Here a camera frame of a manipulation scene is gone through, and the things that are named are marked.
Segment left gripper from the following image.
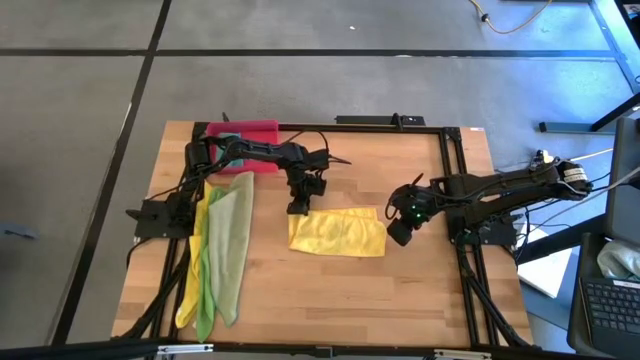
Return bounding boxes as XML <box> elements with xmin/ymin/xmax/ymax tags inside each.
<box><xmin>285</xmin><ymin>167</ymin><xmax>330</xmax><ymax>217</ymax></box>

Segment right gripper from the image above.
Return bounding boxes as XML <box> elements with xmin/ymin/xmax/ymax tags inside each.
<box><xmin>386</xmin><ymin>180</ymin><xmax>446</xmax><ymax>247</ymax></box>

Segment yellow microfiber towel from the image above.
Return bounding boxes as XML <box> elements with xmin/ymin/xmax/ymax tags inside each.
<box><xmin>174</xmin><ymin>179</ymin><xmax>216</xmax><ymax>330</ymax></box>
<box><xmin>287</xmin><ymin>207</ymin><xmax>388</xmax><ymax>259</ymax></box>

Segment blue microfiber towel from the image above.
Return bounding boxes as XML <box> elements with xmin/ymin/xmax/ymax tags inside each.
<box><xmin>215</xmin><ymin>132</ymin><xmax>245</xmax><ymax>169</ymax></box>

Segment pale green microfiber towel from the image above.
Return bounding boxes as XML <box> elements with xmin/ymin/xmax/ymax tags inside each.
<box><xmin>207</xmin><ymin>171</ymin><xmax>255</xmax><ymax>329</ymax></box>

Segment bright green microfiber towel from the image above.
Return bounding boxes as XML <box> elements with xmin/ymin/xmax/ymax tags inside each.
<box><xmin>195</xmin><ymin>185</ymin><xmax>227</xmax><ymax>344</ymax></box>

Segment pink plastic bin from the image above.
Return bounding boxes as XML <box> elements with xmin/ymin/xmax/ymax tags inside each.
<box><xmin>205</xmin><ymin>119</ymin><xmax>280</xmax><ymax>175</ymax></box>

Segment white board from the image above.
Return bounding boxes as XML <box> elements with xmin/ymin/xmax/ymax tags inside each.
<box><xmin>516</xmin><ymin>224</ymin><xmax>575</xmax><ymax>300</ymax></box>

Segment grey metal bar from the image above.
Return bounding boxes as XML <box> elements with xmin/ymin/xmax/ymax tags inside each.
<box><xmin>538</xmin><ymin>120</ymin><xmax>617</xmax><ymax>135</ymax></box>

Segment pale cloth bundle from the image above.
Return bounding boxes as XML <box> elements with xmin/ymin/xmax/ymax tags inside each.
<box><xmin>596</xmin><ymin>238</ymin><xmax>640</xmax><ymax>282</ymax></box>

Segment black laptop keyboard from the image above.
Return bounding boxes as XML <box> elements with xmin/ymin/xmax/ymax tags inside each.
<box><xmin>567</xmin><ymin>274</ymin><xmax>640</xmax><ymax>359</ymax></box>

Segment black stand legs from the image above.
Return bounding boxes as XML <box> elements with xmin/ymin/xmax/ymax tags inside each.
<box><xmin>588</xmin><ymin>0</ymin><xmax>640</xmax><ymax>132</ymax></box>

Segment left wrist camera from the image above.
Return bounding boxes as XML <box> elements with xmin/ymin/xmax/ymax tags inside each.
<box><xmin>298</xmin><ymin>174</ymin><xmax>329</xmax><ymax>199</ymax></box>

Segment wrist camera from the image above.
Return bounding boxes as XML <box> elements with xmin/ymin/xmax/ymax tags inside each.
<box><xmin>298</xmin><ymin>174</ymin><xmax>329</xmax><ymax>199</ymax></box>
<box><xmin>399</xmin><ymin>197</ymin><xmax>432</xmax><ymax>225</ymax></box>

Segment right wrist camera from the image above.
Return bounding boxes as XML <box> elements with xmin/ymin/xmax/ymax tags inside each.
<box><xmin>399</xmin><ymin>197</ymin><xmax>432</xmax><ymax>225</ymax></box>

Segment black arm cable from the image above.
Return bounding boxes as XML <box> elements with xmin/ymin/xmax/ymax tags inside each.
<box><xmin>279</xmin><ymin>129</ymin><xmax>353</xmax><ymax>167</ymax></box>
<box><xmin>383</xmin><ymin>172</ymin><xmax>426</xmax><ymax>222</ymax></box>

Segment black aluminium table frame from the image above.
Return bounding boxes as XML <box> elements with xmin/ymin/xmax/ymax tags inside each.
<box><xmin>112</xmin><ymin>113</ymin><xmax>535</xmax><ymax>351</ymax></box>

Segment silver frame bracket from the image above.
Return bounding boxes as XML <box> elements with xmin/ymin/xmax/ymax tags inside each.
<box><xmin>432</xmin><ymin>348</ymin><xmax>492</xmax><ymax>360</ymax></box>
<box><xmin>156</xmin><ymin>342</ymin><xmax>215</xmax><ymax>356</ymax></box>

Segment white cable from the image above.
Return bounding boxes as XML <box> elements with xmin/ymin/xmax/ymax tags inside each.
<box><xmin>569</xmin><ymin>146</ymin><xmax>640</xmax><ymax>201</ymax></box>

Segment yellow floor cable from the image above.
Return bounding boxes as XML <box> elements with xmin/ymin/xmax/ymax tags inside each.
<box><xmin>467</xmin><ymin>0</ymin><xmax>554</xmax><ymax>36</ymax></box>

